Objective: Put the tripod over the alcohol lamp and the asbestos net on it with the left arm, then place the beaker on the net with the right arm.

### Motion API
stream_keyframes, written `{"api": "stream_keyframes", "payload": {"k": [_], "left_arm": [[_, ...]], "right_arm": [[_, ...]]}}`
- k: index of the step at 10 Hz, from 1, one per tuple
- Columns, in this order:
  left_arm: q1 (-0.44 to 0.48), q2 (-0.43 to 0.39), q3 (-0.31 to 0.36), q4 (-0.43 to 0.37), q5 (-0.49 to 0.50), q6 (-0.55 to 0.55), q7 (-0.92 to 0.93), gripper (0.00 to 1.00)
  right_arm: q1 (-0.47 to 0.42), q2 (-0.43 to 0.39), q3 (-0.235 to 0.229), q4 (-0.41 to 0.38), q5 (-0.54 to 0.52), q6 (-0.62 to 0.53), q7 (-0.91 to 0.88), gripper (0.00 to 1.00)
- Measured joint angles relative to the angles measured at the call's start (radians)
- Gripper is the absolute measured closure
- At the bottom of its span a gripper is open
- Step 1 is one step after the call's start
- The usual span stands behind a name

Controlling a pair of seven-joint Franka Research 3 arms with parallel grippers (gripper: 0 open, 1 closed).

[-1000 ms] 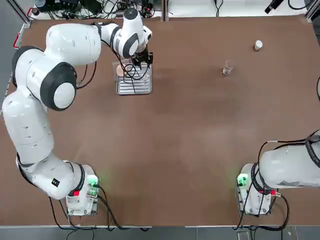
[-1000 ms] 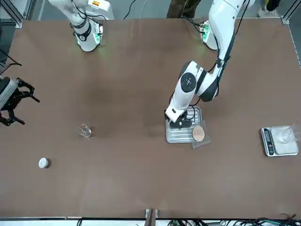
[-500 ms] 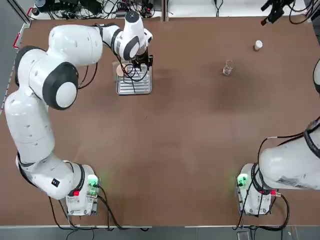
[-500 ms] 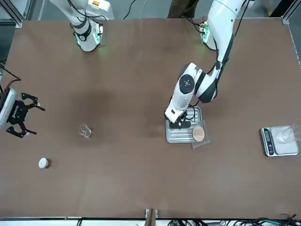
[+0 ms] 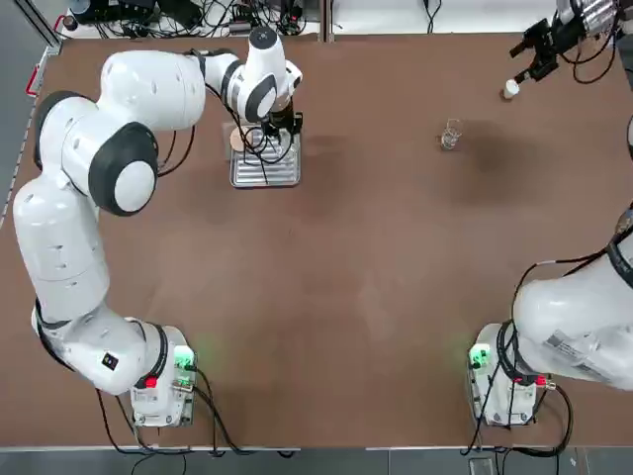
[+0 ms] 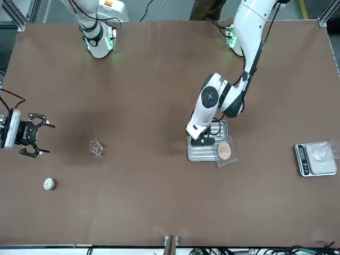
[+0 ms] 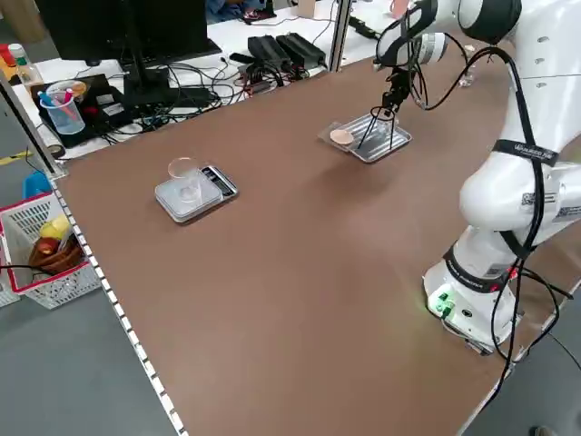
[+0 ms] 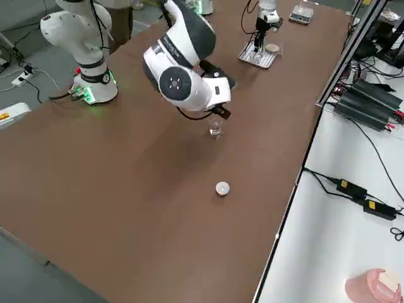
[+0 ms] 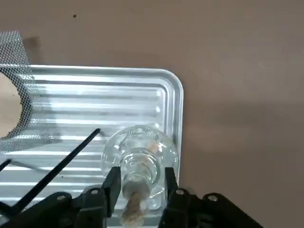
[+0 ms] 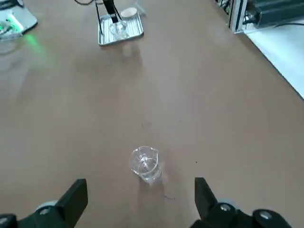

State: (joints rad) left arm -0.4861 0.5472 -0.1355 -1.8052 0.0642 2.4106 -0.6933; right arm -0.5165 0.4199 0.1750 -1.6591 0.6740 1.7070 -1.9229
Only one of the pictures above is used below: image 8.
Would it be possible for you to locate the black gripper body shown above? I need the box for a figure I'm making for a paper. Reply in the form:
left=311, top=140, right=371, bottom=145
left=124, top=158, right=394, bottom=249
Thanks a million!
left=254, top=16, right=284, bottom=34
left=199, top=59, right=225, bottom=80

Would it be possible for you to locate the small glass beaker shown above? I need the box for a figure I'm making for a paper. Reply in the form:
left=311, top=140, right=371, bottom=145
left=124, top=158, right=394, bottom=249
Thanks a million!
left=207, top=117, right=224, bottom=139

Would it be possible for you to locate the large glass beaker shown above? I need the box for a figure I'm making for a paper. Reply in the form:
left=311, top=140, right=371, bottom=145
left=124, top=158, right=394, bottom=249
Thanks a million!
left=296, top=0, right=316, bottom=13

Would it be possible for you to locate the ribbed metal tray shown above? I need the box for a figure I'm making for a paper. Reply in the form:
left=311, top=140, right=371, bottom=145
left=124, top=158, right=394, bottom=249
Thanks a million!
left=237, top=42, right=280, bottom=69

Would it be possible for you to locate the silver digital scale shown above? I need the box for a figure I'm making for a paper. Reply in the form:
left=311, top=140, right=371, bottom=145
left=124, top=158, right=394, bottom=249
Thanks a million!
left=288, top=4, right=314, bottom=25

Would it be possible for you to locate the person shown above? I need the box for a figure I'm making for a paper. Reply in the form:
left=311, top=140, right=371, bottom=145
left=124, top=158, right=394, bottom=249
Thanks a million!
left=105, top=0, right=145, bottom=54

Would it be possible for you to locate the black finned power supply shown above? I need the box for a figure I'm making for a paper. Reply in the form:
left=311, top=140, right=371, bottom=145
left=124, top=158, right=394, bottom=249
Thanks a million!
left=350, top=79, right=404, bottom=110
left=333, top=90, right=397, bottom=131

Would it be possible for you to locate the black power adapter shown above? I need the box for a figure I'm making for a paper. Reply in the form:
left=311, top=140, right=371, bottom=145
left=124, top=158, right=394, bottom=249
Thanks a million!
left=335, top=178, right=369, bottom=200
left=362, top=198, right=398, bottom=221

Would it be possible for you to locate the white side table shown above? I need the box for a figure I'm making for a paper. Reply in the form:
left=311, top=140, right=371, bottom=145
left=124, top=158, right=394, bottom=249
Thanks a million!
left=252, top=12, right=404, bottom=303

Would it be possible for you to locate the white power strip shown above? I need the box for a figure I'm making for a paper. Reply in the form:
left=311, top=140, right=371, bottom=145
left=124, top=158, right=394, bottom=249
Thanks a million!
left=11, top=69, right=35, bottom=86

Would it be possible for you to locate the white cabinet with label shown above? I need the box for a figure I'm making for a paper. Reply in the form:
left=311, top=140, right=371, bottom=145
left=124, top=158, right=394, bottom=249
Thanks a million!
left=0, top=102, right=32, bottom=131

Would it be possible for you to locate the pink plastic container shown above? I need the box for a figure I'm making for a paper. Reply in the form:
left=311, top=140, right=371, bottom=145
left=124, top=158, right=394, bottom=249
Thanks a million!
left=344, top=268, right=404, bottom=303

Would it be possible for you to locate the aluminium frame post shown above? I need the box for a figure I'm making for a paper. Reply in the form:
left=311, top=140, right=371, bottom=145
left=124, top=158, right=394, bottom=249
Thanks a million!
left=315, top=0, right=391, bottom=108

